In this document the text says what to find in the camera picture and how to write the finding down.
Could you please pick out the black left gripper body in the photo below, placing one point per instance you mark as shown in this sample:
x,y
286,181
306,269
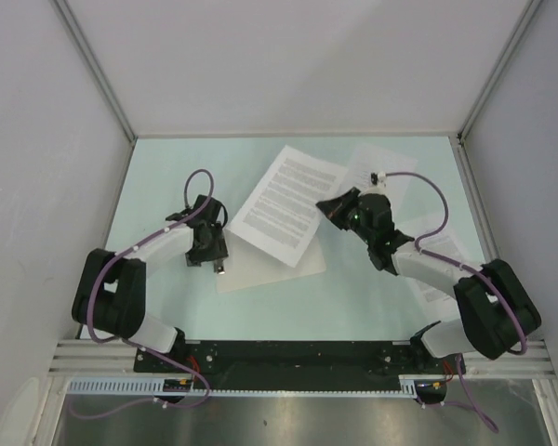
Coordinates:
x,y
213,249

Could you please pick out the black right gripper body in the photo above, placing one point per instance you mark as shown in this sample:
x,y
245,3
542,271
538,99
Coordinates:
x,y
365,234

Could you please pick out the sparse text paper sheet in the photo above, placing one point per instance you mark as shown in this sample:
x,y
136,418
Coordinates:
x,y
369,159

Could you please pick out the dense text paper sheet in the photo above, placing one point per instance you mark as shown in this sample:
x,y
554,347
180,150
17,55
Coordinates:
x,y
280,216

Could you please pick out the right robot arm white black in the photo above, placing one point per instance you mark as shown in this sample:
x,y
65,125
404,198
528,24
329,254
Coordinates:
x,y
496,313

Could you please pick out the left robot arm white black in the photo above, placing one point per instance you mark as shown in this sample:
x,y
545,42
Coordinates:
x,y
113,291

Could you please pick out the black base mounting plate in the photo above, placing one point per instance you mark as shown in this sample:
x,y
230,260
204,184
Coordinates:
x,y
316,366

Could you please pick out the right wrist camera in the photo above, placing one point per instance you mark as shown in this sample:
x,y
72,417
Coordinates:
x,y
378,183

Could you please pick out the grey slotted cable duct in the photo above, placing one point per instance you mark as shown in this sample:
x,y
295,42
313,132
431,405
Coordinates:
x,y
163,387

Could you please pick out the aluminium front frame rail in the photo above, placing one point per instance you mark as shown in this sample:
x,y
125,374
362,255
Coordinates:
x,y
78,357

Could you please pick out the right aluminium corner post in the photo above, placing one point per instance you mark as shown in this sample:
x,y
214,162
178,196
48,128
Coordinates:
x,y
518,33

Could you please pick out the aluminium corner post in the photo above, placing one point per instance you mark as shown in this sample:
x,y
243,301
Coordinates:
x,y
73,28
518,33

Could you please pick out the left aluminium corner post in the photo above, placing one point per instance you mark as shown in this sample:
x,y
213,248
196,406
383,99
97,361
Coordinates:
x,y
73,28

